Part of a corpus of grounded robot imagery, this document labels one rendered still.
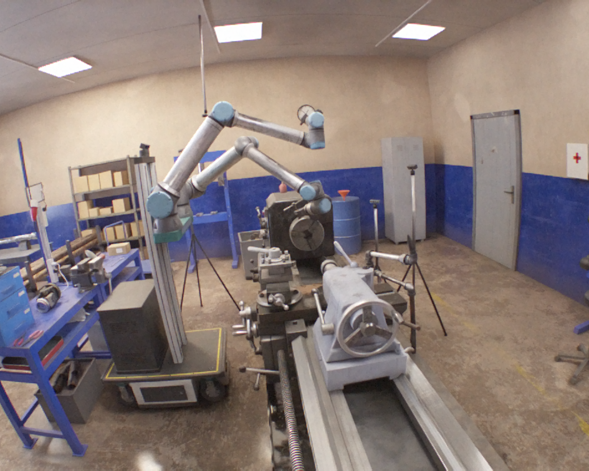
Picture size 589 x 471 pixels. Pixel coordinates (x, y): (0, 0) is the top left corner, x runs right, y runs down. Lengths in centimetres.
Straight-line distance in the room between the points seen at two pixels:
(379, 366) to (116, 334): 177
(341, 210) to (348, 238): 48
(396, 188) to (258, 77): 301
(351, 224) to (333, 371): 440
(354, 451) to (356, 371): 33
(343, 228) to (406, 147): 175
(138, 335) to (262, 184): 410
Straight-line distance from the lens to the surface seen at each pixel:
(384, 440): 129
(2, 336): 229
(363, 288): 134
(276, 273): 183
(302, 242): 253
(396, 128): 646
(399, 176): 591
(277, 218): 269
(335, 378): 129
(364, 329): 118
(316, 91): 613
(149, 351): 248
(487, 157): 532
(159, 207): 188
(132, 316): 238
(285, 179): 215
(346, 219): 547
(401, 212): 600
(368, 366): 130
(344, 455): 111
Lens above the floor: 168
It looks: 14 degrees down
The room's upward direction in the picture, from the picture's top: 5 degrees counter-clockwise
